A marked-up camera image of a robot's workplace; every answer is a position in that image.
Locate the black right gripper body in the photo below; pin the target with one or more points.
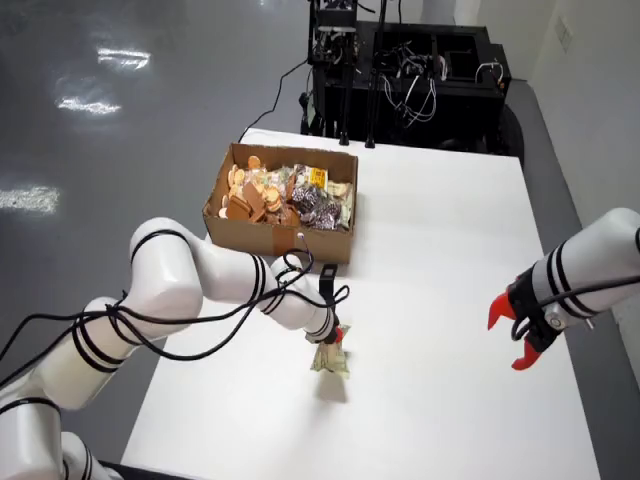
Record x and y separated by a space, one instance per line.
530 310

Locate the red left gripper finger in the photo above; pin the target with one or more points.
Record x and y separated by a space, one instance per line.
340 334

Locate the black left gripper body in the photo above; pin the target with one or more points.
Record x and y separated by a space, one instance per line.
322 337

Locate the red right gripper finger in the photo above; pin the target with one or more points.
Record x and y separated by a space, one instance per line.
500 307
529 360

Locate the green white snack packet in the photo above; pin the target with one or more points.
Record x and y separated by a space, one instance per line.
330 360
347 210
339 190

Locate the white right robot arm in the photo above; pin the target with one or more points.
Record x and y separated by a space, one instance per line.
600 260

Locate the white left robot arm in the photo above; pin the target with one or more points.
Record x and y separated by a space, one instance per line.
165 280

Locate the yellow snack packet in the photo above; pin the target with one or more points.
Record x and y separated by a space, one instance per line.
318 177

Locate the pale brown snack packet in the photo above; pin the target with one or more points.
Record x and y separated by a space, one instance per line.
301 172

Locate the clear crinkled snack packet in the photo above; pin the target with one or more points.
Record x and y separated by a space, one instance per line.
279 175

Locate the dark speckled cookie packet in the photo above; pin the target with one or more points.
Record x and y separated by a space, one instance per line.
307 195
322 216

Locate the brown rectangular biscuit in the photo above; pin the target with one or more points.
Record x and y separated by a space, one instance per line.
282 218

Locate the cardboard box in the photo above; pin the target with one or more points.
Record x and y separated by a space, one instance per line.
240 235

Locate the round yellow sesame cracker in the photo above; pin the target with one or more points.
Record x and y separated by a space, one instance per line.
273 197

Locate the ridged brown biscuit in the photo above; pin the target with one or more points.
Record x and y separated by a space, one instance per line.
252 194

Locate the round orange cracker stack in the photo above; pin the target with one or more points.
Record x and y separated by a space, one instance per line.
235 177

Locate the black equipment cart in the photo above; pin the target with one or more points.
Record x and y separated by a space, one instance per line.
460 110

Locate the black tripod leg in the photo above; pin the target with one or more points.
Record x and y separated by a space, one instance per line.
371 110
345 110

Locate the black sensor rig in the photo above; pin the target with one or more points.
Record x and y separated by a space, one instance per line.
335 30

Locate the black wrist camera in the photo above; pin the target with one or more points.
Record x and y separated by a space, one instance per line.
328 277

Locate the black aluminium rail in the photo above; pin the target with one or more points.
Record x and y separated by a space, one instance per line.
109 472

